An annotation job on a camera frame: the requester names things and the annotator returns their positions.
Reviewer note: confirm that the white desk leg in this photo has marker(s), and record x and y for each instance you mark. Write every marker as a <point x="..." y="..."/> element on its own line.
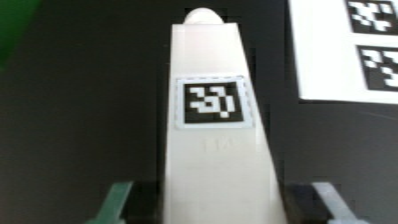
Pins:
<point x="220" y="187"/>

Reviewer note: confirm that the white marker sheet with tags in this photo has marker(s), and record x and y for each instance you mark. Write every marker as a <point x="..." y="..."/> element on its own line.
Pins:
<point x="345" y="40"/>

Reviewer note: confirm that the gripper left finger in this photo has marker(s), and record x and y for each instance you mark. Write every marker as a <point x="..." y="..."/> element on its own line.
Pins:
<point x="108" y="215"/>

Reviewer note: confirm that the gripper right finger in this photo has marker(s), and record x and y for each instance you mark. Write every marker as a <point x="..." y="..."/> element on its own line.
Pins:
<point x="343" y="216"/>

